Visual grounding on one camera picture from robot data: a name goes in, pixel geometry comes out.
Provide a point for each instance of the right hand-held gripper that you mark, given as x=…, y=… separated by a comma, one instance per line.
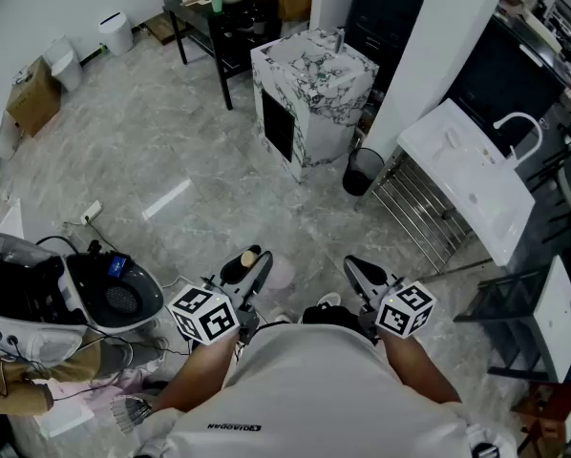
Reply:
x=405, y=310

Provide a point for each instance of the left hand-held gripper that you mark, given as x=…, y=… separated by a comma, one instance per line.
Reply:
x=204, y=313

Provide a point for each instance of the person's right forearm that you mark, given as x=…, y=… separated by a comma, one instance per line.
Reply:
x=414, y=365

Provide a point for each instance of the person's left forearm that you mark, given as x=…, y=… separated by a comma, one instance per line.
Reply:
x=195, y=370

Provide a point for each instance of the white ceramic wash basin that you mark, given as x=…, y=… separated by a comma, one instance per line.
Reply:
x=467, y=174

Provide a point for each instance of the person's right shoe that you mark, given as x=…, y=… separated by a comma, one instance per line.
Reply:
x=328, y=300

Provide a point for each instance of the person's shoe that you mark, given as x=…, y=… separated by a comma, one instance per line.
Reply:
x=328, y=300
x=283, y=318

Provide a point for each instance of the person's black trousers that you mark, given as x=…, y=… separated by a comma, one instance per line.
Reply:
x=333, y=318

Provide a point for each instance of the person's left shoe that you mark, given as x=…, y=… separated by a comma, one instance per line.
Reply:
x=283, y=318

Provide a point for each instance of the metal slatted rack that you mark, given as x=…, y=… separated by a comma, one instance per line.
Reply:
x=419, y=208

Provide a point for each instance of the person's white shirt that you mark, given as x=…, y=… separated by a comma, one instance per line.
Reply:
x=314, y=389

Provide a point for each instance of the white black helmet device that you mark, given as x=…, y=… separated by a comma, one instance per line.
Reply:
x=123, y=298

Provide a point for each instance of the white power strip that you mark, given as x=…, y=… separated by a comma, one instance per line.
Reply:
x=92, y=211

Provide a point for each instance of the white gooseneck faucet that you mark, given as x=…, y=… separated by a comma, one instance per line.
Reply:
x=534, y=131

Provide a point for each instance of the chrome faucet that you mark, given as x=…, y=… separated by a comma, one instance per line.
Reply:
x=339, y=41

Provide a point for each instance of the black counter cabinet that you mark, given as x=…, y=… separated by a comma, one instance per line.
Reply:
x=505, y=74

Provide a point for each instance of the wooden board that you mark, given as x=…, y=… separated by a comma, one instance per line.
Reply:
x=166, y=29

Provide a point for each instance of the black table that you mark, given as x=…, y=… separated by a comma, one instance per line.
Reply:
x=247, y=11

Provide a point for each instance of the black cabinet appliance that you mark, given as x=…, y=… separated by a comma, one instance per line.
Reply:
x=386, y=17

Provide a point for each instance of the green cup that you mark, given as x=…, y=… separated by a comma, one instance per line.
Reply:
x=217, y=5

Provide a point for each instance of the white rectangular trash can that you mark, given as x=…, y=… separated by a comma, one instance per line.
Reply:
x=116, y=34

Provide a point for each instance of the small cardboard box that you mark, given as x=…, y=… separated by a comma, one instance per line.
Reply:
x=35, y=98

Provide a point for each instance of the wooden spoon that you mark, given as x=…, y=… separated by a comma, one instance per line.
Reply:
x=197, y=2

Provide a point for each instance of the white rounded bin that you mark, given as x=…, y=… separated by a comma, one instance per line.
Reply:
x=66, y=65

